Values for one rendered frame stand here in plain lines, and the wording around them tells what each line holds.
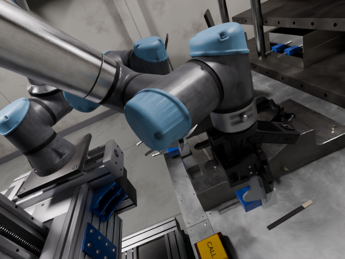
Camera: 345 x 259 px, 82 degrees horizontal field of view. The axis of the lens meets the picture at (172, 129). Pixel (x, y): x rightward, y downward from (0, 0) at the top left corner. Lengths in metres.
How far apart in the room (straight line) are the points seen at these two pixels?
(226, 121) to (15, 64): 0.28
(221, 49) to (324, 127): 0.58
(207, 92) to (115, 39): 3.29
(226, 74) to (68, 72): 0.20
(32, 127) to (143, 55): 0.42
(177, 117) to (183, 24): 3.37
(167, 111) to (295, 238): 0.49
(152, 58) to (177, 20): 3.07
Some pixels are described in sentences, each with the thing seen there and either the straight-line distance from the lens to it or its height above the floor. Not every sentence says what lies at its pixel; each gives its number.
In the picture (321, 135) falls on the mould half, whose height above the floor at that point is 0.86.
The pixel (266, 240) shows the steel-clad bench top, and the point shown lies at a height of 0.80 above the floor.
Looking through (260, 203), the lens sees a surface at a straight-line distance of 0.51.
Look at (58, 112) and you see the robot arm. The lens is 0.80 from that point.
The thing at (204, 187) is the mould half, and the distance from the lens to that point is 0.61.
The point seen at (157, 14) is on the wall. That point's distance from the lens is 3.50.
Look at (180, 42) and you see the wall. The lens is 3.59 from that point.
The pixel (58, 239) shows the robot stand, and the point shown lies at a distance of 0.70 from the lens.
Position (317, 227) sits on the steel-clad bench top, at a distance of 0.64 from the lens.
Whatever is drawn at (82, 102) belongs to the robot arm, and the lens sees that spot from 0.45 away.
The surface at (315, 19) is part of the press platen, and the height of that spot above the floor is 1.03.
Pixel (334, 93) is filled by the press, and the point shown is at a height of 0.78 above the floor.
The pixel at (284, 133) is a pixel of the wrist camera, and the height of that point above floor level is 1.10.
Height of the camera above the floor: 1.36
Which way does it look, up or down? 32 degrees down
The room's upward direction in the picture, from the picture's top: 25 degrees counter-clockwise
